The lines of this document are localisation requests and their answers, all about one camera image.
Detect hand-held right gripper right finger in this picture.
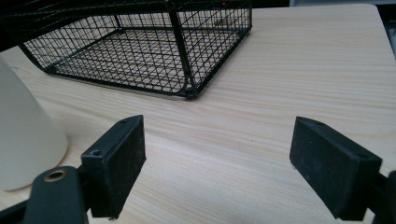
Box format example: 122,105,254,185
289,116,383,222

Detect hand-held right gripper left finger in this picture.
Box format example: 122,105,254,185
80,114,147,220

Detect white cup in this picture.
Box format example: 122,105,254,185
0,55,69,191

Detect black wire mesh rack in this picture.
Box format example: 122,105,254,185
0,0,253,101

